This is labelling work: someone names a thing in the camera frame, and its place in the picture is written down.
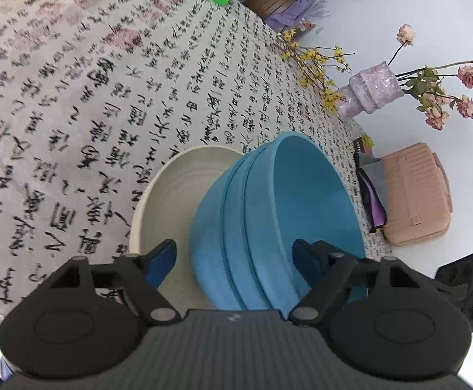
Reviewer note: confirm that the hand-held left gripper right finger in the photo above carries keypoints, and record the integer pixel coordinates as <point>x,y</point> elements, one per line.
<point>301,260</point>

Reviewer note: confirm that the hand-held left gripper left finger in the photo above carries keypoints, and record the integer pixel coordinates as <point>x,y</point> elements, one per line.
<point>161,264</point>

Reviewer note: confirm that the blue bowl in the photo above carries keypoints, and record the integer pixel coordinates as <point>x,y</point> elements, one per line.
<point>206,243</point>
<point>322,203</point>
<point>233,231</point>

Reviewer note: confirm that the cream plate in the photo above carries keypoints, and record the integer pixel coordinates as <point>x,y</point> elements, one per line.
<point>171,203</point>

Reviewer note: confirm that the pink case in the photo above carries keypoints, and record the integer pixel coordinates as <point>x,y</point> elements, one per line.
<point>417,195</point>

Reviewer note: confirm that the grey and purple cloth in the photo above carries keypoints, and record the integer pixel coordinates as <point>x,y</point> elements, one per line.
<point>372,170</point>

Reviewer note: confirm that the small black box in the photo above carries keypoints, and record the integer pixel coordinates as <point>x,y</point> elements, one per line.
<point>359,146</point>

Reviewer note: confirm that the pale purple vase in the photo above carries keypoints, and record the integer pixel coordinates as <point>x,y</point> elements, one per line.
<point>370,89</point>

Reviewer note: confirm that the yellow flower branch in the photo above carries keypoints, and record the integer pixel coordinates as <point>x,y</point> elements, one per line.
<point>309,69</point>

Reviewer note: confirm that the calligraphy printed tablecloth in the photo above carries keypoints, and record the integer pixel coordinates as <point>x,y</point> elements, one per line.
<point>78,89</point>

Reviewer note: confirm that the dried pink roses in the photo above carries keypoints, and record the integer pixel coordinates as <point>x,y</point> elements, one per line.
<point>470,75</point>

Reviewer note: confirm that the wooden chair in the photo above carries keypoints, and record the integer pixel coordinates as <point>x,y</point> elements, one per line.
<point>273,2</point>

